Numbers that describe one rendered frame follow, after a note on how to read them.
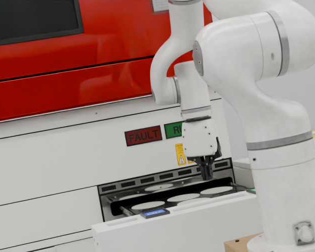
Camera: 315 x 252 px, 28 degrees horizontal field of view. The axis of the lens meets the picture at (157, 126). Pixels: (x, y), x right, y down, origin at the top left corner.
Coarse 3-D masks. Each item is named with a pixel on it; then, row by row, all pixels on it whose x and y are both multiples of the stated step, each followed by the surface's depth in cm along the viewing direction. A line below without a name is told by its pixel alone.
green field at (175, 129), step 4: (168, 124) 200; (172, 124) 200; (176, 124) 201; (180, 124) 201; (168, 128) 200; (172, 128) 200; (176, 128) 201; (180, 128) 201; (168, 132) 200; (172, 132) 200; (176, 132) 201; (180, 132) 201; (168, 136) 200
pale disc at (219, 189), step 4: (212, 188) 197; (216, 188) 196; (220, 188) 194; (224, 188) 193; (228, 188) 192; (200, 192) 193; (204, 192) 192; (208, 192) 191; (212, 192) 190; (216, 192) 189
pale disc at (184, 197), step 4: (176, 196) 194; (180, 196) 193; (184, 196) 191; (188, 196) 190; (192, 196) 189; (196, 196) 188; (168, 200) 189; (172, 200) 188; (176, 200) 187; (180, 200) 186
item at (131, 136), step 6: (126, 132) 196; (132, 132) 197; (138, 132) 197; (144, 132) 198; (150, 132) 198; (156, 132) 199; (132, 138) 197; (138, 138) 197; (144, 138) 198; (150, 138) 198; (156, 138) 199
